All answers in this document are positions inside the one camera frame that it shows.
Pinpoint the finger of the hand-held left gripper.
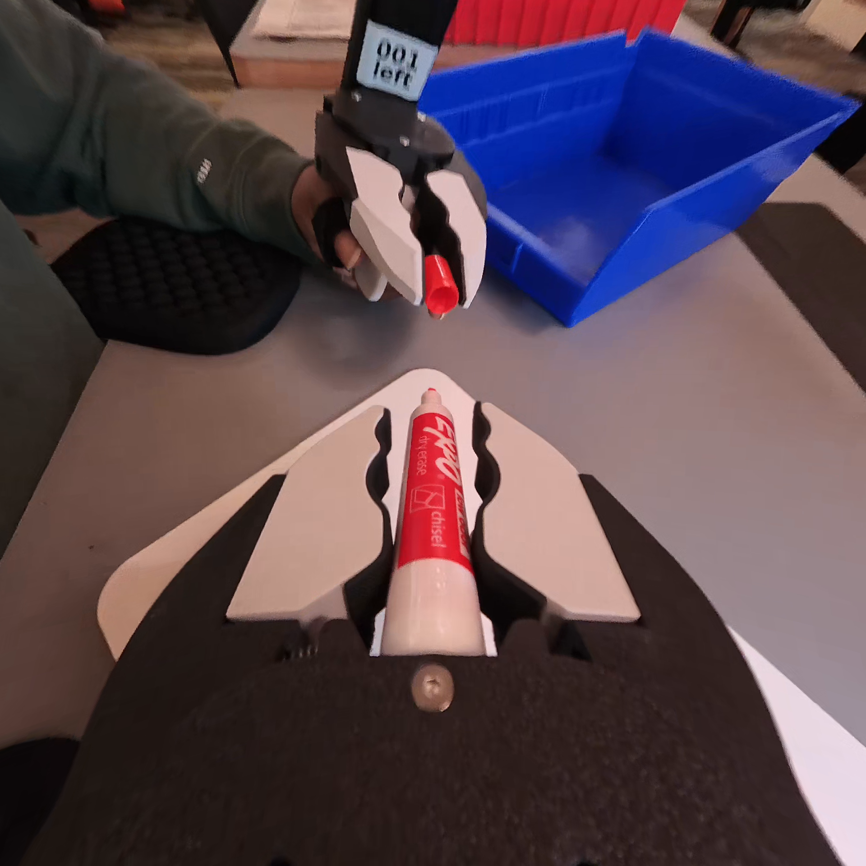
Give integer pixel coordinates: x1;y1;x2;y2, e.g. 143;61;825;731
344;145;428;307
421;168;489;312

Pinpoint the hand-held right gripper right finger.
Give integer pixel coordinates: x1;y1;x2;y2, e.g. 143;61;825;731
467;401;641;645

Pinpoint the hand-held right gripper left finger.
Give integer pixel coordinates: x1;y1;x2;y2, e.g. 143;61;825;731
228;402;396;638

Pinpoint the red marker cap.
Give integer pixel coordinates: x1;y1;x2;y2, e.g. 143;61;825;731
421;252;462;322

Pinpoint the red dry-erase marker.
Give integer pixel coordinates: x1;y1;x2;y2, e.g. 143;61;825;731
379;387;489;659

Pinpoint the white whiteboard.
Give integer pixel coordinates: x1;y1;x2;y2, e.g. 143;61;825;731
98;367;866;790

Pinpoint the person's left forearm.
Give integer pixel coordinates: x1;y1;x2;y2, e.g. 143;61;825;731
0;0;320;261

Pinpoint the person's left hand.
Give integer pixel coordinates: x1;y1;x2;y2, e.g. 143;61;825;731
290;161;365;278

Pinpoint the blue plastic bin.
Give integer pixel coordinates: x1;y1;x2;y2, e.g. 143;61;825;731
416;29;861;330

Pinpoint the red plastic bin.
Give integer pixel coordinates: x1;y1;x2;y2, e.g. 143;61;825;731
447;0;690;50

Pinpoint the black textured wrist pad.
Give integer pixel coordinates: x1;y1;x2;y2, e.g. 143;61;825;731
52;216;307;358

